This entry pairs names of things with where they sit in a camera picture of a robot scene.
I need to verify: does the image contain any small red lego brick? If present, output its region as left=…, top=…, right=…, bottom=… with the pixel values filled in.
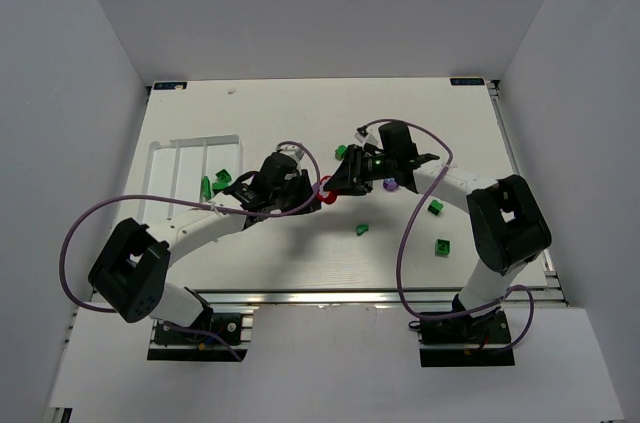
left=317, top=175, right=337, bottom=205

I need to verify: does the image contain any green curved lego brick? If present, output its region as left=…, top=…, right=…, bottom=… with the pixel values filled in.
left=215, top=169, right=232, bottom=184

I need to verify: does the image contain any green lego plate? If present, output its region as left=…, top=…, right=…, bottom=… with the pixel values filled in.
left=200, top=176, right=211, bottom=202

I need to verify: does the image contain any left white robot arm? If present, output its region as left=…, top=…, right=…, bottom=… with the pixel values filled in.
left=88, top=145, right=320, bottom=331

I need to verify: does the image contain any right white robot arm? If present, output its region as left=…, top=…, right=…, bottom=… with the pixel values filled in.
left=319, top=119, right=552, bottom=321

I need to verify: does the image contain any purple oval flower lego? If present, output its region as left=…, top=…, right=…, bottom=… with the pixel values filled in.
left=383, top=178, right=399, bottom=192

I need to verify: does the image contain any small green lego brick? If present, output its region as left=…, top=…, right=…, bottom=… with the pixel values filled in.
left=334, top=145, right=347, bottom=160

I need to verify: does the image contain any small green lego piece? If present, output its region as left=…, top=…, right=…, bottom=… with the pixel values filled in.
left=356, top=224, right=369, bottom=236

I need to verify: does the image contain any green square lego brick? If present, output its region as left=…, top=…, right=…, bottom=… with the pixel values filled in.
left=434, top=239, right=451, bottom=257
left=211, top=181, right=229, bottom=194

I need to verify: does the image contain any right blue table sticker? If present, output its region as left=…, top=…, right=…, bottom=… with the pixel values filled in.
left=449, top=77, right=485, bottom=86

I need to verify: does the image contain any blue table sticker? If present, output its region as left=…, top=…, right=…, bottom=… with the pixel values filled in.
left=449, top=77, right=485, bottom=86
left=153, top=81, right=187, bottom=91

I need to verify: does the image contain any white divided sorting tray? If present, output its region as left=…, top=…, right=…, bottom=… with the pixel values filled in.
left=142, top=134, right=243, bottom=201

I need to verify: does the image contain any left blue table sticker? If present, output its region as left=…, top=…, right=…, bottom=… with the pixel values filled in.
left=153, top=81, right=187, bottom=91

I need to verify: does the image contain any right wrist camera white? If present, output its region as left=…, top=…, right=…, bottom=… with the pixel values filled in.
left=354, top=127, right=379, bottom=147

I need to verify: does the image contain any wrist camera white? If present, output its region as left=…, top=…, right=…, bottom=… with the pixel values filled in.
left=276, top=144, right=305, bottom=169
left=354, top=127, right=379, bottom=147

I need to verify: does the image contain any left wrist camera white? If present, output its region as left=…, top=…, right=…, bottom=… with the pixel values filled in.
left=276, top=144, right=305, bottom=169

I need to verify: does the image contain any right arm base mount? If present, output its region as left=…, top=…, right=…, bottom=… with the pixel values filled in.
left=408, top=310, right=515, bottom=368

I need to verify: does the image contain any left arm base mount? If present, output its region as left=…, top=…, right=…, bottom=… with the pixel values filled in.
left=147, top=308, right=253, bottom=363

